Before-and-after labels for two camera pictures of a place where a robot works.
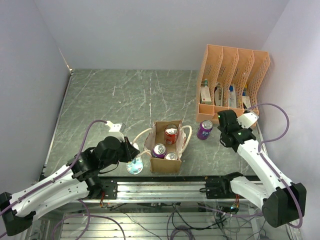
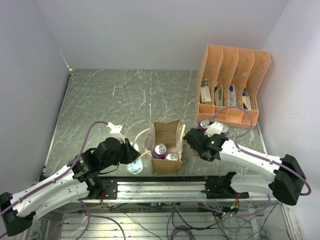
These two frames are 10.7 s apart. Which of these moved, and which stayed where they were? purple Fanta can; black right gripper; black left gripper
Moved: black right gripper
Stayed: purple Fanta can; black left gripper
